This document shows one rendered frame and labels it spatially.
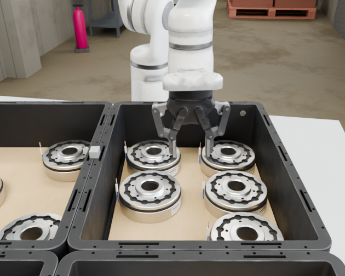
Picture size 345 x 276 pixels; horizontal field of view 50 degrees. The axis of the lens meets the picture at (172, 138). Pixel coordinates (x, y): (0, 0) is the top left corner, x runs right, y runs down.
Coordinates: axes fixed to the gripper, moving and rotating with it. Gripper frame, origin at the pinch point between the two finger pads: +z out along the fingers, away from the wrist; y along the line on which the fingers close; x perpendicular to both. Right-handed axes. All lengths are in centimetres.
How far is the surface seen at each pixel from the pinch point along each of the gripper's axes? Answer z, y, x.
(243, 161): 2.5, -9.7, 1.2
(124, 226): 4.9, 11.1, 15.3
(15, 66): 69, 152, -277
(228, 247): -4.5, -2.7, 29.4
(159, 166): 1.7, 5.9, 3.2
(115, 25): 65, 77, -429
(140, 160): 1.6, 9.4, 1.1
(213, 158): 2.0, -4.2, 0.7
